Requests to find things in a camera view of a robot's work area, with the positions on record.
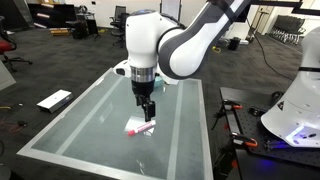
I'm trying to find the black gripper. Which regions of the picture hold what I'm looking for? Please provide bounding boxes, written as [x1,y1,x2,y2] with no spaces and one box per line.
[130,79,157,123]

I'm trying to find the red and white marker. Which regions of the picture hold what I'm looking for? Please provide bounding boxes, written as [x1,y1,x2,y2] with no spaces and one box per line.
[127,120,157,137]

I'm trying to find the black perforated robot base table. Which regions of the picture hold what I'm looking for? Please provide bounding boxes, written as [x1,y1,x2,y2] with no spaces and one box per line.
[219,87,320,180]

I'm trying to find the teal bowl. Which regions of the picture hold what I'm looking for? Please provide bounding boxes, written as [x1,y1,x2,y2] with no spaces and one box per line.
[153,75,165,89]

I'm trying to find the white paper sheet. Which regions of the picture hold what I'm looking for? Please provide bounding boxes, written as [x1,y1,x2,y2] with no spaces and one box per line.
[123,115,157,137]

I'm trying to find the black office chair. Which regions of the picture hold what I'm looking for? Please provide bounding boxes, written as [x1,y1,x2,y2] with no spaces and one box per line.
[109,5,127,28]
[110,12,132,48]

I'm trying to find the orange black clamp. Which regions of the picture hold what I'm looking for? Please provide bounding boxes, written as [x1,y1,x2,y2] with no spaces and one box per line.
[229,131,259,148]
[222,99,244,111]

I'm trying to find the white flat box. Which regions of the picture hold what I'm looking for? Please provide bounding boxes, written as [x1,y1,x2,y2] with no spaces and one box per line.
[36,89,74,114]

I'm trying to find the whiteboard easel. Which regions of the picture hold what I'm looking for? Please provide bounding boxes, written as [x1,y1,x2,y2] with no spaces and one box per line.
[158,0,183,22]

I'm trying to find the black bin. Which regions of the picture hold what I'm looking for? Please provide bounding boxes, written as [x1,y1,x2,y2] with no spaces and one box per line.
[227,36,242,52]

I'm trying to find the yellow flat box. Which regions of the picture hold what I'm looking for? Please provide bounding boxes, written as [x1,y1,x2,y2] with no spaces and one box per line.
[49,27,70,37]

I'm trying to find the grey white leaning panel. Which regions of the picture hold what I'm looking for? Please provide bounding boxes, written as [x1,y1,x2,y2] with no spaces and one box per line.
[0,61,17,92]

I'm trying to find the red office chair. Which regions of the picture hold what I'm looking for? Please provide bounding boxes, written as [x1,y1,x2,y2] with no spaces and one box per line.
[0,15,34,73]

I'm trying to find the stacked black chairs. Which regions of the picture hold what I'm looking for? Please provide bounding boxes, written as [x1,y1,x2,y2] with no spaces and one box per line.
[268,14,306,46]

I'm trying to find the black overhead bar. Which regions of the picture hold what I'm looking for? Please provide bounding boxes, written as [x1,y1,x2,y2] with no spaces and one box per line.
[249,0,320,17]

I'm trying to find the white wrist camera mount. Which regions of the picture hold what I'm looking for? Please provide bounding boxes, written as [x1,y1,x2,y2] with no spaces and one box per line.
[112,59,132,79]

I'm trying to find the long black floor cable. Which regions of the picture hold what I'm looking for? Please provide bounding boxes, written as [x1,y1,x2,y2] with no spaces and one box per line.
[245,16,295,81]

